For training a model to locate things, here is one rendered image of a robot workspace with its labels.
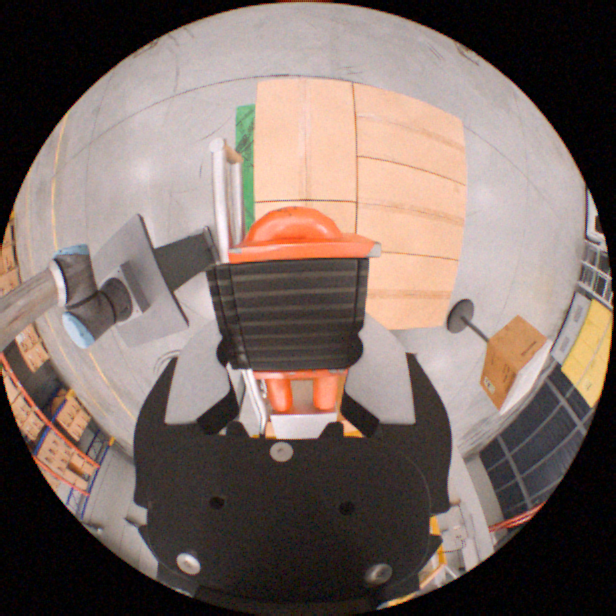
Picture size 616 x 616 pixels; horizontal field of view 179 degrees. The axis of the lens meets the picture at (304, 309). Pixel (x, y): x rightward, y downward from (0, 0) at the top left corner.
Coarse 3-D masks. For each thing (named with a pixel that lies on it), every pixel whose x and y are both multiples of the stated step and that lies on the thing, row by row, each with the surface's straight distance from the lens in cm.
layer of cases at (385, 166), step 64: (256, 128) 90; (320, 128) 88; (384, 128) 96; (448, 128) 120; (256, 192) 82; (320, 192) 80; (384, 192) 87; (448, 192) 107; (384, 256) 89; (448, 256) 109; (384, 320) 102
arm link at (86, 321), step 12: (84, 300) 76; (96, 300) 79; (72, 312) 78; (84, 312) 76; (96, 312) 78; (108, 312) 82; (72, 324) 77; (84, 324) 76; (96, 324) 78; (108, 324) 83; (72, 336) 85; (84, 336) 76; (96, 336) 80; (84, 348) 82
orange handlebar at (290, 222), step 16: (288, 208) 11; (304, 208) 11; (256, 224) 11; (272, 224) 10; (288, 224) 10; (304, 224) 10; (320, 224) 10; (256, 240) 11; (272, 384) 16; (288, 384) 16; (320, 384) 16; (336, 384) 17; (272, 400) 18; (288, 400) 18; (320, 400) 18
